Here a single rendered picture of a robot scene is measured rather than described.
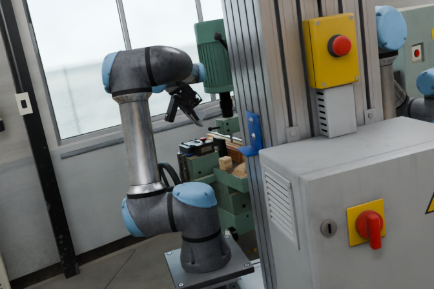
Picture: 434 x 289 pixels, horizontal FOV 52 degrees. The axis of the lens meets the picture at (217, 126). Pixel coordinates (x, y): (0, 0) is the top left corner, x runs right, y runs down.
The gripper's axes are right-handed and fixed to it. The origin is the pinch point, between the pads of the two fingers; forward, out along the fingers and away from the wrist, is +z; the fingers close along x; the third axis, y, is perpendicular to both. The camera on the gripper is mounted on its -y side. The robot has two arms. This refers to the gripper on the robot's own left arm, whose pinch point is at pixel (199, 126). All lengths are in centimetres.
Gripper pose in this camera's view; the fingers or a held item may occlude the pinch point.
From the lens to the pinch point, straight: 187.5
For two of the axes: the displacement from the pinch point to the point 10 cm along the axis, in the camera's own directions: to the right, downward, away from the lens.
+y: 6.6, -6.9, 2.8
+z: 5.7, 7.1, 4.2
